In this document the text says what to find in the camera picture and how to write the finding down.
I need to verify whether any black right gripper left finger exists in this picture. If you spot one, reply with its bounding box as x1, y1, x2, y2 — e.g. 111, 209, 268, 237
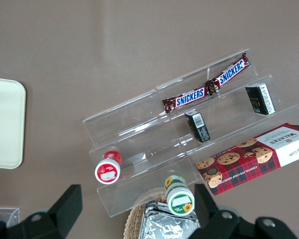
0, 183, 84, 239

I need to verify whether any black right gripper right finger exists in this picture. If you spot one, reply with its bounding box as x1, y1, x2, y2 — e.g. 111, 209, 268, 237
189, 183, 299, 239

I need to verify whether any light wicker basket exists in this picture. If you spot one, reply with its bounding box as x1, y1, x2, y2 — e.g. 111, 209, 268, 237
124, 193, 170, 239

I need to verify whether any cream plastic tray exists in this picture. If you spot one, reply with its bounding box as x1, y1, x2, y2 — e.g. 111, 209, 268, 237
0, 76, 27, 170

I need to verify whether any clear acrylic bottle rack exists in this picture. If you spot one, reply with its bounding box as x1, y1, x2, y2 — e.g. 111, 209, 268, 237
0, 206, 21, 229

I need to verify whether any green lidded yogurt cup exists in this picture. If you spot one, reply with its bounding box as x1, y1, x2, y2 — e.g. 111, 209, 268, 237
163, 174, 196, 216

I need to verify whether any Walkers tartan cookie box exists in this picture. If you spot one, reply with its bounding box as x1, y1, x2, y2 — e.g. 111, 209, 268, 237
195, 122, 299, 197

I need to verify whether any red lidded yogurt cup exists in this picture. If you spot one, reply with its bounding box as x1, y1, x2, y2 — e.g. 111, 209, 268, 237
94, 149, 124, 185

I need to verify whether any small black box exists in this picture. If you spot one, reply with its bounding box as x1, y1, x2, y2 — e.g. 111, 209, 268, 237
245, 82, 277, 116
184, 110, 211, 144

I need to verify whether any clear acrylic stepped display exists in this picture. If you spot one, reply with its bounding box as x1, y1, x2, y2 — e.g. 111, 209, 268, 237
81, 48, 299, 219

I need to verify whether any Snickers chocolate bar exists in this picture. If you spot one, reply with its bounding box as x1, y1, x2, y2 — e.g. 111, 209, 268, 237
205, 51, 251, 95
161, 86, 208, 115

